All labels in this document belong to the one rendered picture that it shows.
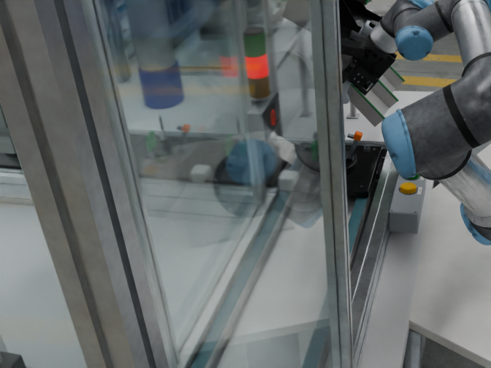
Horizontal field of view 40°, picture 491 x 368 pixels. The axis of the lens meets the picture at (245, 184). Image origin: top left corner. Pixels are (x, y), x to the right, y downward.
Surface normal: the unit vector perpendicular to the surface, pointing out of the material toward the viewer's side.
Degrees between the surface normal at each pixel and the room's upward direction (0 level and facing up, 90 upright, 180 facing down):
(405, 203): 0
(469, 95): 37
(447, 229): 0
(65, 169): 90
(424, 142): 79
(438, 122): 61
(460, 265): 0
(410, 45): 101
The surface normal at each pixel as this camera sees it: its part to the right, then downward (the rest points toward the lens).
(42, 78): -0.31, 0.52
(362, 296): -0.11, -0.85
